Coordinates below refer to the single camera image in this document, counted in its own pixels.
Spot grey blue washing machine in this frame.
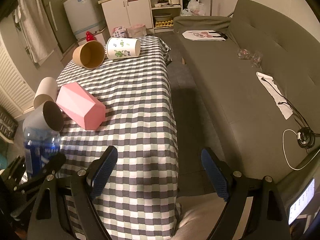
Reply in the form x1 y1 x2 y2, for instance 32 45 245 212
63 0 106 40

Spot open white shelf unit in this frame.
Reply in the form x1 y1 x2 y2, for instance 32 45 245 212
150 0 183 33

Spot smartphone with lit screen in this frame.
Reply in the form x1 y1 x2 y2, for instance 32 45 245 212
288 178 315 225

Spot white paper sheet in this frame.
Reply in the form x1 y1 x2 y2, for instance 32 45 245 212
256 72 293 120

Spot white tissue pack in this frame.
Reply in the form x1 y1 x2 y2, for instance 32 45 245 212
112 26 127 38

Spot white cylindrical cup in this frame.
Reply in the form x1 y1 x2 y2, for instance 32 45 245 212
33 77 57 109

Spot brown paper cup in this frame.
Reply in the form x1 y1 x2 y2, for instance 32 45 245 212
73 40 106 70

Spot white charging cable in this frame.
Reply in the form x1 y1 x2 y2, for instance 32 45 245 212
281 128 320 171

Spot pink lined waste bin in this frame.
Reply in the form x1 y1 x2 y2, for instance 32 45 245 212
127 24 147 38

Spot grey white checkered tablecloth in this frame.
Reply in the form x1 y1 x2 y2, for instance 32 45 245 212
57 36 180 239

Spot grey plastic cup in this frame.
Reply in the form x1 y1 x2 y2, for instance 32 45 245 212
22 101 64 136

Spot white printed paper cup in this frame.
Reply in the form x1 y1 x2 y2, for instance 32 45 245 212
106 37 141 60

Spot white plastic bag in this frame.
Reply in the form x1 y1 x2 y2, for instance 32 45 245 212
180 0 206 16

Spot white louvered wardrobe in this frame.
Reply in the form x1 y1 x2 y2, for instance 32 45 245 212
0 37 35 119

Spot white kitchen cabinet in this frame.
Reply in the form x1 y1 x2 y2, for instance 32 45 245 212
98 0 155 35

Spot clear crumpled plastic wrap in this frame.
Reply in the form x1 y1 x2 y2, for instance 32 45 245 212
237 48 263 68

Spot grey green sofa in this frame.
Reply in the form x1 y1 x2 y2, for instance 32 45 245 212
174 0 319 206

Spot pink faceted cup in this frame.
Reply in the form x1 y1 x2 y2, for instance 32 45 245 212
56 82 106 131

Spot hanging beige towel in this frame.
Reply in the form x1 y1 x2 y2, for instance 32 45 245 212
15 0 57 63

